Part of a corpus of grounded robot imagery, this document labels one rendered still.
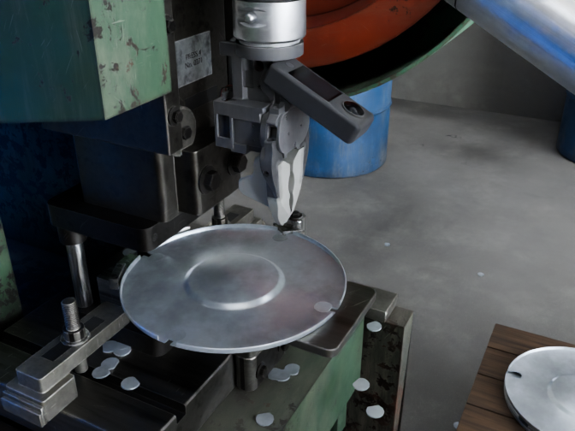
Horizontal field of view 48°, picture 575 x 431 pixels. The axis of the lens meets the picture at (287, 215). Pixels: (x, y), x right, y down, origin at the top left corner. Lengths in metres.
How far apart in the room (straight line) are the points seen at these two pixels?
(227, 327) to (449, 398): 1.17
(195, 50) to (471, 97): 3.46
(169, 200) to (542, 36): 0.42
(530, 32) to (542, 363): 0.91
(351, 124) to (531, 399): 0.83
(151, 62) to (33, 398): 0.39
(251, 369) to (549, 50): 0.51
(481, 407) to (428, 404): 0.51
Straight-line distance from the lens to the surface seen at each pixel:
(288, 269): 0.86
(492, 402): 1.34
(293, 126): 0.69
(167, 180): 0.74
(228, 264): 0.86
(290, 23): 0.65
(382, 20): 0.99
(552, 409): 1.34
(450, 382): 1.90
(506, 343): 1.50
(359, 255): 2.41
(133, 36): 0.59
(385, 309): 1.03
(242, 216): 1.05
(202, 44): 0.76
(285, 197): 0.72
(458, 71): 4.11
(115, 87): 0.58
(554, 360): 1.45
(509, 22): 0.65
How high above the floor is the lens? 1.24
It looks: 28 degrees down
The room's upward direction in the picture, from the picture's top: straight up
